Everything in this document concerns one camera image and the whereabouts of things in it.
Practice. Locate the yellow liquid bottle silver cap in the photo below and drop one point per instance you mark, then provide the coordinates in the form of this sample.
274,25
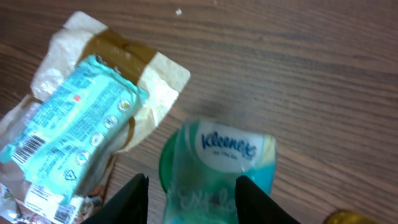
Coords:
348,217

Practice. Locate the teal tissue pack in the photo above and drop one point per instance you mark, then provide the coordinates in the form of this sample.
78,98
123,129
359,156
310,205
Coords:
199,166

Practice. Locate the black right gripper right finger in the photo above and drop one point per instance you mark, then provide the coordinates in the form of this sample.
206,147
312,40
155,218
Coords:
254,206

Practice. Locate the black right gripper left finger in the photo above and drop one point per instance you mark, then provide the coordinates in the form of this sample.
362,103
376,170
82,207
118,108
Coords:
128,206

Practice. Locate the brown snack bag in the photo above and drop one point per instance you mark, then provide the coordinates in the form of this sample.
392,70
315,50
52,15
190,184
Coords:
81,35

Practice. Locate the teal wet wipes pack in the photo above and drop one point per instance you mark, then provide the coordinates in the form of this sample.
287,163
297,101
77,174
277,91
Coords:
72,127

